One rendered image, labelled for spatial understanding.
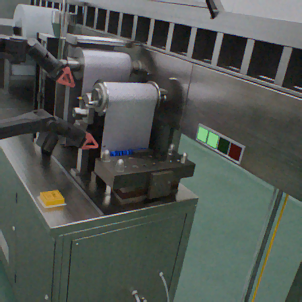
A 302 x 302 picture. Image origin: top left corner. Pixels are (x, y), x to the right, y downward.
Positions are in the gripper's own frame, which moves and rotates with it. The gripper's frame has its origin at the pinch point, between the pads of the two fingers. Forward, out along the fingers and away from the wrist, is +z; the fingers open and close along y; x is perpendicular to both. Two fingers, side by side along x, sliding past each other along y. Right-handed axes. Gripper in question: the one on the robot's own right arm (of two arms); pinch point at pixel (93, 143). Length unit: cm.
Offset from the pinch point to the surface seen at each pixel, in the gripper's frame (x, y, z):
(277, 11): 189, -144, 202
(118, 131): 9.1, -0.4, 8.3
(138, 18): 60, -41, 10
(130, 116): 16.8, -0.6, 9.3
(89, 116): 7.8, -7.6, -3.3
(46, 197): -23.7, 10.7, -11.8
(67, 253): -35.4, 26.1, -2.0
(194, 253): -46, -29, 145
